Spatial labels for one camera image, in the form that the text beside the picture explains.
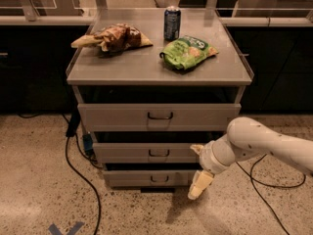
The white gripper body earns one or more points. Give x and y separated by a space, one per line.
207 159

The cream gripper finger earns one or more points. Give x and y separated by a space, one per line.
201 180
196 148

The grey drawer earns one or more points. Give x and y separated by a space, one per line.
144 153
148 178
157 117

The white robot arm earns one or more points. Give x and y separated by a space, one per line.
246 138

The grey drawer cabinet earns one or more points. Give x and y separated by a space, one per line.
141 77

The grey bottom drawer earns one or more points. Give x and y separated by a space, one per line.
148 178

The grey top drawer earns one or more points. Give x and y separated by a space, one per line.
157 117

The green chip bag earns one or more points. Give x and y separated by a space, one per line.
187 52

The blue power adapter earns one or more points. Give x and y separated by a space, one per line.
87 144

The black plug block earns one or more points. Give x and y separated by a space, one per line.
73 124

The blue soda can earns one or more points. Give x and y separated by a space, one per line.
172 19

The brown chip bag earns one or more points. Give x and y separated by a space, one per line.
114 38

